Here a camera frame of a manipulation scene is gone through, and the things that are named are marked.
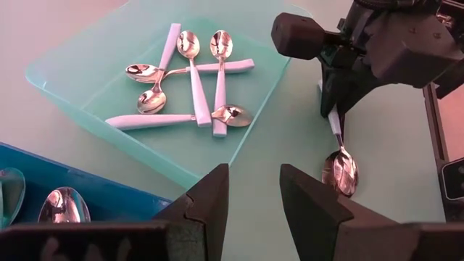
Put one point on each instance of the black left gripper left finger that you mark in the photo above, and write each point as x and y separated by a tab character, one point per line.
203	224

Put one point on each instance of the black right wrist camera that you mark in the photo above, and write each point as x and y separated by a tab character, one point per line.
297	36

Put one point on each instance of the pile of loose spoons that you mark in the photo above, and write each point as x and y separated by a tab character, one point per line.
380	145

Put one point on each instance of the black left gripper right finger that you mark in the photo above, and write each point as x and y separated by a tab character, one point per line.
319	224

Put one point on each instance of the small black camera box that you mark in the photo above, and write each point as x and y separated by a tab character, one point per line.
455	179

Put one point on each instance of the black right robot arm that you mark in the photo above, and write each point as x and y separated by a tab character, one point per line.
398	3

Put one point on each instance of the blue plastic bin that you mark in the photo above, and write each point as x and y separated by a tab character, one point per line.
108	192

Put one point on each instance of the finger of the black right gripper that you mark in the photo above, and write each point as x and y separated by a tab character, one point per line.
329	87
353	92

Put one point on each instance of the black aluminium table frame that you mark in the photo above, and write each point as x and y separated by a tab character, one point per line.
433	119

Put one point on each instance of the translucent teal plastic bin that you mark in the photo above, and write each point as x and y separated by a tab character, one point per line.
108	47

